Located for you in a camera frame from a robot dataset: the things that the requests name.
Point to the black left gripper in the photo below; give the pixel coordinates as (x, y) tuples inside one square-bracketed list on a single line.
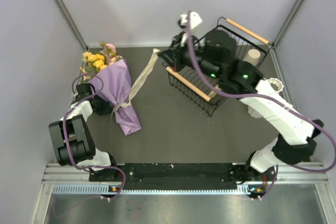
[(106, 106)]

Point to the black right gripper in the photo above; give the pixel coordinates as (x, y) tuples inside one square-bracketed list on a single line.
[(179, 44)]

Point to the cream ribbon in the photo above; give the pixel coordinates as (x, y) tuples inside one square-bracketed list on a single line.
[(139, 82)]

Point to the purple pink wrapping paper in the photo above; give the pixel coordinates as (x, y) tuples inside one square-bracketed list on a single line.
[(113, 84)]

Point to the yellow pink flower bunch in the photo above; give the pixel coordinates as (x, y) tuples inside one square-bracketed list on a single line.
[(97, 61)]

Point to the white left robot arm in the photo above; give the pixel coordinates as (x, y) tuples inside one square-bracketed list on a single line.
[(73, 128)]

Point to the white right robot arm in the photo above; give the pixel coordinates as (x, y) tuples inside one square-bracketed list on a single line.
[(295, 141)]

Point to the white ribbed vase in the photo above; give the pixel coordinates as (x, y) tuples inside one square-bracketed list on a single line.
[(277, 86)]

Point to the wooden spatula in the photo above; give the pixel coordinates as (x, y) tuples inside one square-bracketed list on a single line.
[(212, 94)]

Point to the beige cylindrical cup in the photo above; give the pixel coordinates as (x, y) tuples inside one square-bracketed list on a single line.
[(252, 56)]

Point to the near wooden basket handle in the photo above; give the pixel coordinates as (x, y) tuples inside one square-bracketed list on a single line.
[(188, 84)]

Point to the wooden basket handle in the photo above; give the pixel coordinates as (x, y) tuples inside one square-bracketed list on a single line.
[(188, 84), (247, 31)]

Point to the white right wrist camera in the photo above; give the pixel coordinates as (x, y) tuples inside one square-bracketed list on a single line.
[(193, 18)]

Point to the far wooden basket handle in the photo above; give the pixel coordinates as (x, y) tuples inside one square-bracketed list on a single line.
[(247, 31)]

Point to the black wire basket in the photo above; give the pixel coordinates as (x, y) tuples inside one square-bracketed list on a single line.
[(228, 60)]

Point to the aluminium front rail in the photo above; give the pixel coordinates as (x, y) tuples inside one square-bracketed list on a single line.
[(68, 180)]

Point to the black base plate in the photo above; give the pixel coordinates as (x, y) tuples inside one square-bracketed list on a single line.
[(191, 176)]

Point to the aluminium corner post left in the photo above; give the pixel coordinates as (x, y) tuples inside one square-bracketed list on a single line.
[(71, 24)]

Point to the aluminium corner post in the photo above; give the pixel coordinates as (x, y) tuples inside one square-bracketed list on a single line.
[(289, 19), (71, 24)]

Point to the aluminium corner post right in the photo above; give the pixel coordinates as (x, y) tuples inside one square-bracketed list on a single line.
[(289, 19)]

